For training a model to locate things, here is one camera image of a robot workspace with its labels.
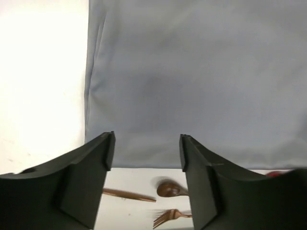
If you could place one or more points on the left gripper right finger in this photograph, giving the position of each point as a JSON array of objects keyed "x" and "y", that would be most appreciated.
[{"x": 225, "y": 196}]

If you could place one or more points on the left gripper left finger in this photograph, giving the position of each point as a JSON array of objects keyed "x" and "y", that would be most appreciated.
[{"x": 61, "y": 194}]

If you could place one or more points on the copper fork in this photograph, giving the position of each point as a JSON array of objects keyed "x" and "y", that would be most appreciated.
[{"x": 171, "y": 214}]

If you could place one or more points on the copper spoon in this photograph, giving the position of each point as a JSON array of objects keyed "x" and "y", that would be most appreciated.
[{"x": 171, "y": 189}]

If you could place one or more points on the copper knife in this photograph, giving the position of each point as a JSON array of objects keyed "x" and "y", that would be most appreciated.
[{"x": 128, "y": 195}]

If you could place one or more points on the red mug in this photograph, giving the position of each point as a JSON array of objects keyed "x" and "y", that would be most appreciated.
[{"x": 275, "y": 173}]

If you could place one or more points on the grey cloth placemat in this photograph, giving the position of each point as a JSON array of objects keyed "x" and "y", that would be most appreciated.
[{"x": 230, "y": 73}]

